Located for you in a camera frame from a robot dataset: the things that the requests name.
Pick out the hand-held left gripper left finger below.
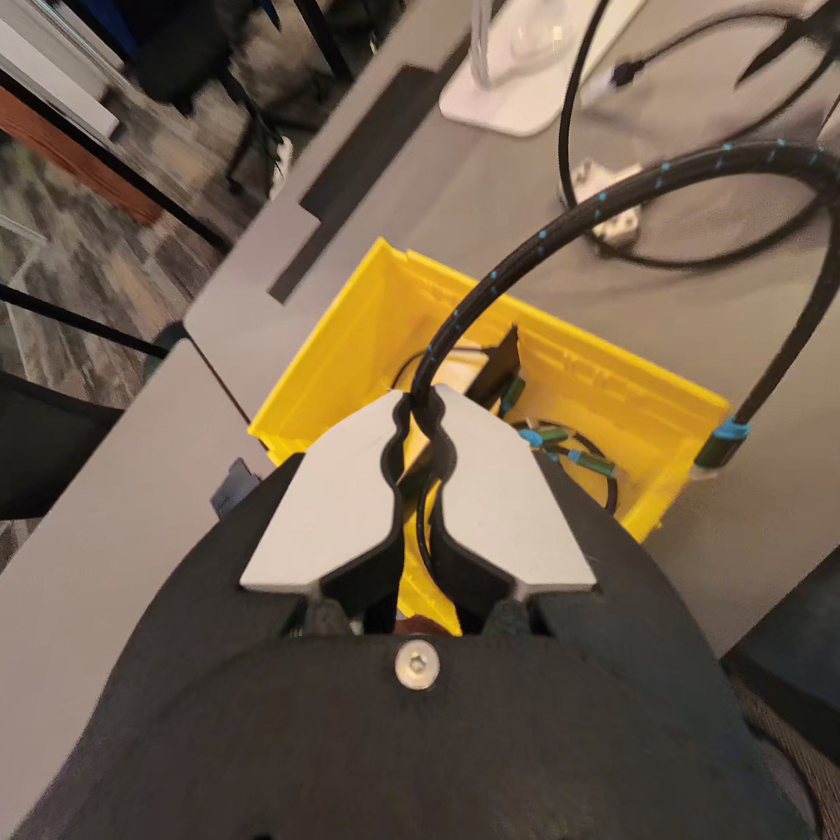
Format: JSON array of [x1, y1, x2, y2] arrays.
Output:
[[239, 389, 412, 598]]

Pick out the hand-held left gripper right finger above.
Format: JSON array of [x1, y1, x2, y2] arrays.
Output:
[[428, 384, 599, 602]]

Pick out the yellow plastic bin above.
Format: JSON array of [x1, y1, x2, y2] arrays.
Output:
[[248, 238, 734, 637]]

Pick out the black blue braided hdmi cable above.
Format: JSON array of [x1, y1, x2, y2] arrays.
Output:
[[410, 139, 840, 471]]

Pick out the small dark table clip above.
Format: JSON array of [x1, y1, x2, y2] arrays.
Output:
[[209, 458, 261, 521]]

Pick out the black card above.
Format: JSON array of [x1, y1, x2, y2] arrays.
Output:
[[465, 323, 524, 409]]

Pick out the clear plastic packaging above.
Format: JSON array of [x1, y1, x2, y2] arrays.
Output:
[[469, 0, 581, 91]]

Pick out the black office chair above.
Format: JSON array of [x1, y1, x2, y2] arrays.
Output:
[[128, 0, 355, 194]]

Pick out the white rounded base plate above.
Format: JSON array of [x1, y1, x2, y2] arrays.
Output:
[[437, 0, 649, 139]]

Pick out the black cable with silver plugs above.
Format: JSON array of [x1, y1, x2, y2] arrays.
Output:
[[556, 0, 840, 271]]

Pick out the wooden desk with black frame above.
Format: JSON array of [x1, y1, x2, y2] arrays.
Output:
[[0, 69, 232, 253]]

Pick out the black cable with dark plug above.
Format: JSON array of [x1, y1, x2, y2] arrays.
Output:
[[612, 10, 840, 89]]

